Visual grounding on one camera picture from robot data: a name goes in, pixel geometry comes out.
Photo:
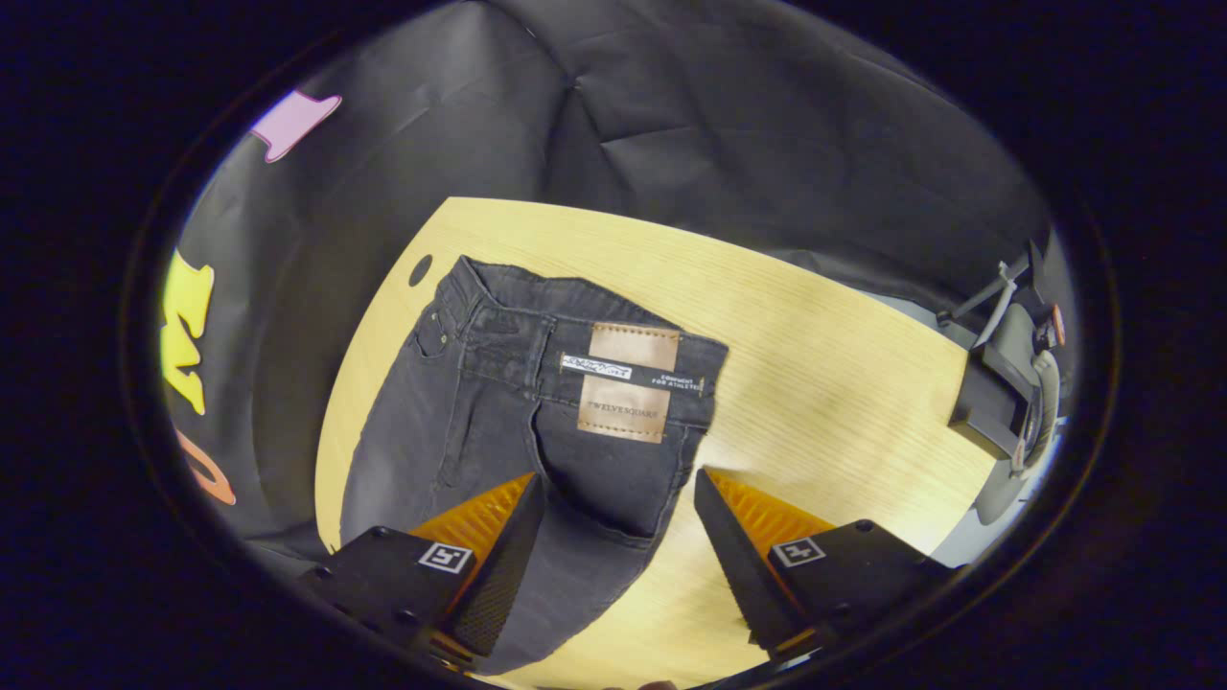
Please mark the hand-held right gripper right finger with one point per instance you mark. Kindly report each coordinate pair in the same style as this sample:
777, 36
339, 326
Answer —
738, 575

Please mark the black backdrop cloth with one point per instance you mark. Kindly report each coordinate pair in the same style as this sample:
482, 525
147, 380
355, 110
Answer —
719, 115

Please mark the black jeans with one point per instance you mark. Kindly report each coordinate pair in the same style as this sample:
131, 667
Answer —
498, 412

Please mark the black and grey equipment stand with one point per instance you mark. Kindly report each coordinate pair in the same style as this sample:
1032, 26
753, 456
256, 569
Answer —
992, 402

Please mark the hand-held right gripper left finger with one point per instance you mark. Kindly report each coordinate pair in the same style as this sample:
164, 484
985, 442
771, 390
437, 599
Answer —
498, 594

